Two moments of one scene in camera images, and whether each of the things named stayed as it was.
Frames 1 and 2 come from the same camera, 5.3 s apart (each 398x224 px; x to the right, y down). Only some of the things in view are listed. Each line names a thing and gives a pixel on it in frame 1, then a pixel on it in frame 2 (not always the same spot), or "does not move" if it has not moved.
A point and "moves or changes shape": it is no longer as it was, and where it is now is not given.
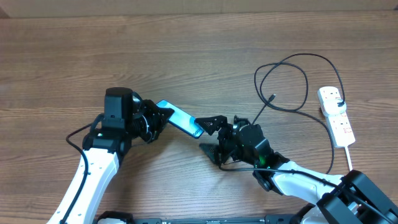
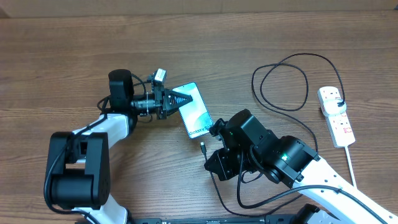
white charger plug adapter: [331, 106] does not move
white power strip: [339, 126] does not move
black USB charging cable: [264, 95] -> [237, 213]
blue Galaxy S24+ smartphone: [182, 120] moves or changes shape
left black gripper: [159, 116] -> [168, 107]
